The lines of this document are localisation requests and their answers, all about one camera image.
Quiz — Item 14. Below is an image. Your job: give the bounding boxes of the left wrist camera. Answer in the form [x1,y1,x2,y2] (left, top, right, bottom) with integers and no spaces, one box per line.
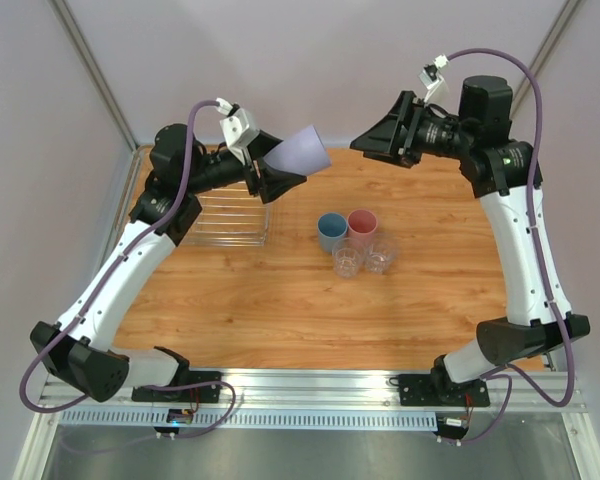
[216,98,260,150]

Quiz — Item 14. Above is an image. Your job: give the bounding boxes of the purple plastic cup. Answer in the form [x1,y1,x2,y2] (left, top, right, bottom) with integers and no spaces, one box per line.
[264,125,331,177]

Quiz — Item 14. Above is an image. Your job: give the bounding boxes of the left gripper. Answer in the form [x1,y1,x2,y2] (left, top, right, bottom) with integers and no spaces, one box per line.
[185,129,307,204]

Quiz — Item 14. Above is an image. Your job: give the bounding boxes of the pink plastic cup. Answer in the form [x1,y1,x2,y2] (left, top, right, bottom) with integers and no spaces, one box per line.
[347,209,378,246]

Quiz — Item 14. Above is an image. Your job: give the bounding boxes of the slotted cable duct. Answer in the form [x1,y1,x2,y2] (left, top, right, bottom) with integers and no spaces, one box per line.
[58,406,438,432]

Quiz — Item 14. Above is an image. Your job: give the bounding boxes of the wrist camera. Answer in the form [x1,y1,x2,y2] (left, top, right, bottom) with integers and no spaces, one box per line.
[419,54,449,105]
[216,98,260,150]

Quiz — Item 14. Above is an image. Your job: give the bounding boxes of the blue plastic cup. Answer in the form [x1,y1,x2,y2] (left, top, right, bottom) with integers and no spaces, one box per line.
[317,212,348,255]

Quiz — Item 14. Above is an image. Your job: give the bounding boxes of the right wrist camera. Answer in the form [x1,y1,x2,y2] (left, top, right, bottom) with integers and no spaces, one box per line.
[419,54,449,105]

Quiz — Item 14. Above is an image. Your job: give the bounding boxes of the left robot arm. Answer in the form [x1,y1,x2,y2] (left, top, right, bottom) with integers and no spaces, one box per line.
[30,123,306,402]

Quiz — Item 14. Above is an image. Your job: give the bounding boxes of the left clear glass tumbler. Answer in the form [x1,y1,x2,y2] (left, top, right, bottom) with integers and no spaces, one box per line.
[332,237,365,279]

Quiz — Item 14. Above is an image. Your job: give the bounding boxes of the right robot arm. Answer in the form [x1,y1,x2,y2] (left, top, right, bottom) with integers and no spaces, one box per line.
[350,75,590,405]

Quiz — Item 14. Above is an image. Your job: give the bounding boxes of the clear wire dish rack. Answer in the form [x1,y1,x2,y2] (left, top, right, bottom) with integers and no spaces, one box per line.
[117,145,273,247]

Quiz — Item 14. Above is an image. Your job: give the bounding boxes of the aluminium corner post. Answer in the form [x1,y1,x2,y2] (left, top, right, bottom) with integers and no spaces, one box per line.
[48,0,139,151]
[490,1,583,144]

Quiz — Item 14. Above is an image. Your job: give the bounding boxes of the right clear glass tumbler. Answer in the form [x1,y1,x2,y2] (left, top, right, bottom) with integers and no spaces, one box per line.
[364,233,399,274]

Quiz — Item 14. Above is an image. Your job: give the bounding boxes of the right aluminium corner post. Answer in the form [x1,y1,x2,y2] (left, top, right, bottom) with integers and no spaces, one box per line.
[490,1,583,144]

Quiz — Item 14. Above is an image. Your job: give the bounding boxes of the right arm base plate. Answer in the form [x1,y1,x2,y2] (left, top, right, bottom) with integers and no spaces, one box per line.
[389,373,491,407]

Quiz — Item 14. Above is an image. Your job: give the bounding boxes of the left aluminium corner post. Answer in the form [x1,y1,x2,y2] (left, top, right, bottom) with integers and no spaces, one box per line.
[48,0,139,151]

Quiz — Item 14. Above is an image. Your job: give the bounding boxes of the clear glass tumbler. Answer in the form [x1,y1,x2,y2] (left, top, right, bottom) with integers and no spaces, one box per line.
[364,233,399,274]
[332,237,365,279]

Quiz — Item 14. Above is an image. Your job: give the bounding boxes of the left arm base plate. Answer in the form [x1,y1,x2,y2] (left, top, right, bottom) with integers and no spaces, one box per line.
[131,370,222,405]

